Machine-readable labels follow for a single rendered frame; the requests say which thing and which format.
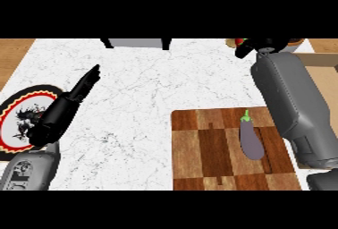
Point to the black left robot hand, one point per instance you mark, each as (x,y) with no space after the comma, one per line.
(51,119)

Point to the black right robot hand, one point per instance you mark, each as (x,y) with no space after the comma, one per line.
(268,44)

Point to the red tomato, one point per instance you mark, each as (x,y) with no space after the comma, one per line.
(239,41)

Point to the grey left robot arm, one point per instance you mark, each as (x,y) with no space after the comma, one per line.
(26,173)

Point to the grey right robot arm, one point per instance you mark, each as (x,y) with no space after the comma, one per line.
(289,98)

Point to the wooden cutting board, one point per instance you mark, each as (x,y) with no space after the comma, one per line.
(211,149)

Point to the brown round bowl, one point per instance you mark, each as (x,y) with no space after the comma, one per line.
(295,41)

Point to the black red oval placemat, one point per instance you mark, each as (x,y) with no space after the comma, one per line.
(13,119)

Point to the grey appliance with black legs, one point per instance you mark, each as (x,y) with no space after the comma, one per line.
(135,42)

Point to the purple eggplant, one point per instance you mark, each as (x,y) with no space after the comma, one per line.
(250,140)

